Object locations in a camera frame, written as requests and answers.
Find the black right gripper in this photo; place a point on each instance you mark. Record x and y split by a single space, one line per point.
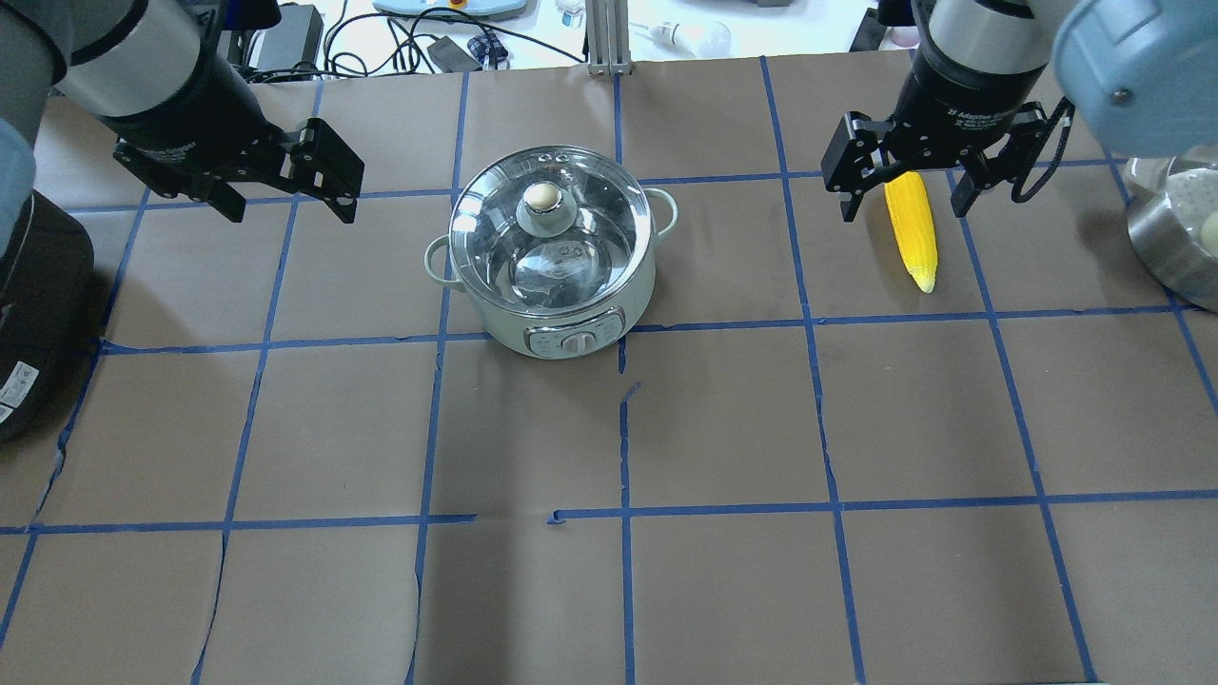
963 98

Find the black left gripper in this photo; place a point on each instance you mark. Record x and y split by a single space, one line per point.
195 107

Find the yellow corn cob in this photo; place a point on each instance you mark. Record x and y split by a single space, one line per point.
910 213

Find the glass pot lid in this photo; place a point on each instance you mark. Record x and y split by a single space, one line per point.
552 231

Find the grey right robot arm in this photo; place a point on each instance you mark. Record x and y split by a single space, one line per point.
1138 72

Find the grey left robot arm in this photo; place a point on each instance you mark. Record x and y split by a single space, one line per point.
111 58

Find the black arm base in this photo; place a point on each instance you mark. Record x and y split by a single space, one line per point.
47 265

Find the mint green electric pot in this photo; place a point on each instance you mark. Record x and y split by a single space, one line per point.
569 336

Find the black box device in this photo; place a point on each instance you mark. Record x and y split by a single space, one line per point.
294 43

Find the light blue tray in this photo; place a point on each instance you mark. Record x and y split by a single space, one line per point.
490 10

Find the black power adapter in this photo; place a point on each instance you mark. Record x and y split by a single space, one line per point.
449 57

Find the white light bulb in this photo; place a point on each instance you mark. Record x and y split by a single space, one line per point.
709 39

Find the steel bowl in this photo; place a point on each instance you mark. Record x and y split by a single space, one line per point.
1173 221

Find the aluminium profile post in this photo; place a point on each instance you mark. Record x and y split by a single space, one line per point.
606 32

